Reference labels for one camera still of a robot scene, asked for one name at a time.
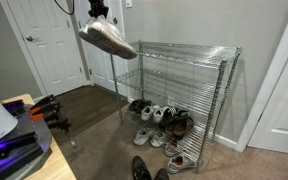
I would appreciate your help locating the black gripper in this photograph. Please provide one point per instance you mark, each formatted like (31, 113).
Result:
(97, 8)

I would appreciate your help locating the white velcro sneaker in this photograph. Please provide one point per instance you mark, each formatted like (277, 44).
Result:
(106, 36)

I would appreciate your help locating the white panel door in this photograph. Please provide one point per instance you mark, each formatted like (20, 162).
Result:
(17, 32)

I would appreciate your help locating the black orange clamp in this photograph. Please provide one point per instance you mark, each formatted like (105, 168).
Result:
(42, 107)

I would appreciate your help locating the black striped sandal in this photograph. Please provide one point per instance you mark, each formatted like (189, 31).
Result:
(174, 112)

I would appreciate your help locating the white sneaker floor right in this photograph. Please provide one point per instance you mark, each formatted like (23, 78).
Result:
(143, 135)

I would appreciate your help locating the dark brown shoe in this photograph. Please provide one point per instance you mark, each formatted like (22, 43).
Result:
(179, 127)

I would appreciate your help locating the white grey sneaker floor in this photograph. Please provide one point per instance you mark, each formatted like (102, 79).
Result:
(159, 139)

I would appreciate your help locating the white sneaker orange insole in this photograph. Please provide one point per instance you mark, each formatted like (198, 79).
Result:
(172, 149)
(178, 163)

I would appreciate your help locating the black sneaker left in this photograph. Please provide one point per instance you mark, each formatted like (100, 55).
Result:
(139, 169)

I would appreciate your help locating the white closet door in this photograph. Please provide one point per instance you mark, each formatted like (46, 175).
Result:
(271, 132)

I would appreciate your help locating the chrome wire shoe rack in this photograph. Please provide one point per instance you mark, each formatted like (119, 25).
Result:
(195, 78)

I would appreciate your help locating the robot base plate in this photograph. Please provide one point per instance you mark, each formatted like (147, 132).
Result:
(27, 147)

